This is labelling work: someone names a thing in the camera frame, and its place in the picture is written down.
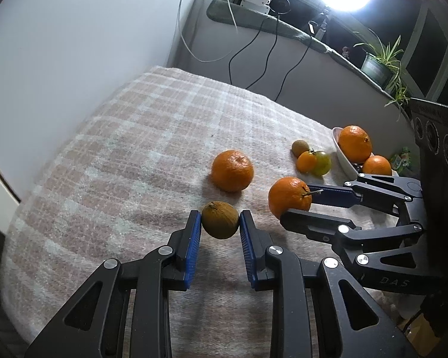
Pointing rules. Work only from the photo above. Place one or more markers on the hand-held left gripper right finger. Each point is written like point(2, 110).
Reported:
point(248, 253)

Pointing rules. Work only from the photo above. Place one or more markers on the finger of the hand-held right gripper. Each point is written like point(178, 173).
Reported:
point(332, 195)
point(313, 223)

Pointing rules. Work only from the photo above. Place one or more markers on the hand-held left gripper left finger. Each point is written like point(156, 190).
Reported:
point(192, 253)

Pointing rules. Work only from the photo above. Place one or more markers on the green tomato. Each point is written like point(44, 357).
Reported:
point(323, 163)

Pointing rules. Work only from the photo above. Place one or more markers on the small mandarin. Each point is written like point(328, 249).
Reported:
point(289, 197)
point(232, 170)

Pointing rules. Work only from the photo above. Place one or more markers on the floral white plate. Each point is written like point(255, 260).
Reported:
point(343, 160)

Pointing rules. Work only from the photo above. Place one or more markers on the small orange tomato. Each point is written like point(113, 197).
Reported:
point(306, 162)

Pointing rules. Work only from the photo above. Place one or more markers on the brown kiwi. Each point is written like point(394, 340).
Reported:
point(300, 147)
point(220, 220)

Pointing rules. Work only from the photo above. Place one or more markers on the large smooth orange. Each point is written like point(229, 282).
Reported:
point(376, 165)

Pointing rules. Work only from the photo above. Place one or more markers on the large bumpy orange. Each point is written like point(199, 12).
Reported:
point(354, 143)

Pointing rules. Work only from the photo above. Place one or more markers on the green snack bag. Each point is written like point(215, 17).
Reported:
point(403, 158)

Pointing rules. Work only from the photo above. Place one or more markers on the potted spider plant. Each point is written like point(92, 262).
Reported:
point(375, 67)

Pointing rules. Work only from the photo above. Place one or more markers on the pink plaid blanket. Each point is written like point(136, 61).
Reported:
point(115, 164)

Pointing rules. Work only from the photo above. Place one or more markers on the white fuzzy clothing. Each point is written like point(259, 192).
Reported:
point(408, 307)

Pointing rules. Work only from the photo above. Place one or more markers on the small dark red plant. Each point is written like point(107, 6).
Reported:
point(345, 52)

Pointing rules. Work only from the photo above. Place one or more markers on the black tripod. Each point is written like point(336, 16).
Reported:
point(322, 24)

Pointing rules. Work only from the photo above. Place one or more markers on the white window frame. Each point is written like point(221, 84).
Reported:
point(420, 33)

